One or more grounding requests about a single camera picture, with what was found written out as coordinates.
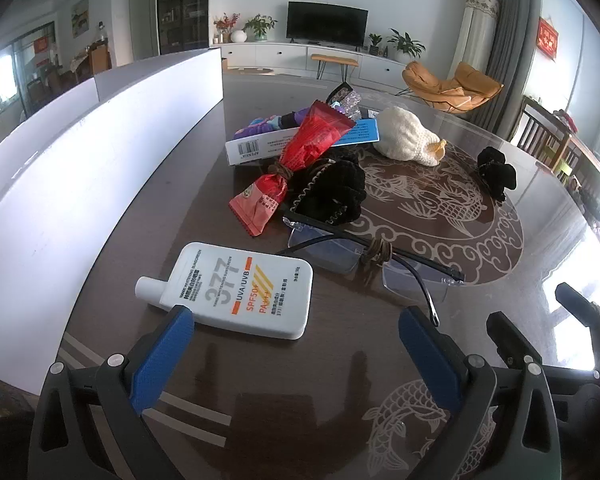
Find red flower bouquet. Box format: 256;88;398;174
214;12;241;43

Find white sunscreen bottle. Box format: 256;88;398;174
135;242;314;341

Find orange lounge chair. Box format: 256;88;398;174
401;60;504;113

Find large leafy potted plant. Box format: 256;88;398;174
387;28;426;58

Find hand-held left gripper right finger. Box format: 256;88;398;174
398;305;563;480

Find rimless eyeglasses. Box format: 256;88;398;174
275;212;466;328

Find grey curtain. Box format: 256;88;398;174
447;0;543;136

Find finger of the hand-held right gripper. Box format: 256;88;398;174
486;311;548;368
555;282;600;368

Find green potted plant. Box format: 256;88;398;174
244;13;278;42

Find red candy wrapper packet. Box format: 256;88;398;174
229;100;357;237

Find black television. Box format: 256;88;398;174
286;1;369;46

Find framed wall picture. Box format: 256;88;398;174
71;0;91;38

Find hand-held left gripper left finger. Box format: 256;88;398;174
27;304;196;480

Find dark patterned desktop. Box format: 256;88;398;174
55;72;600;480

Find dark wooden dining chair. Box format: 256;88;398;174
510;95;581;171

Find white television cabinet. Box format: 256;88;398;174
212;41;416;93

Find black scrunchie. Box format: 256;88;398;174
476;146;517;204

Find brown hair tie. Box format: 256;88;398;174
360;239;396;282

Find covered standing air conditioner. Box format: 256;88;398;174
450;0;501;68

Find white storage box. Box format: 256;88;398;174
0;47;225;396

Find white knit glove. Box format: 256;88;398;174
372;107;448;167

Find dark glass cabinet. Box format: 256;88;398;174
157;0;211;56

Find blue and white carton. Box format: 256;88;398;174
225;117;383;167

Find wooden bench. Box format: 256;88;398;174
310;53;360;82

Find red wall hanging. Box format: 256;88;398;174
537;16;559;62

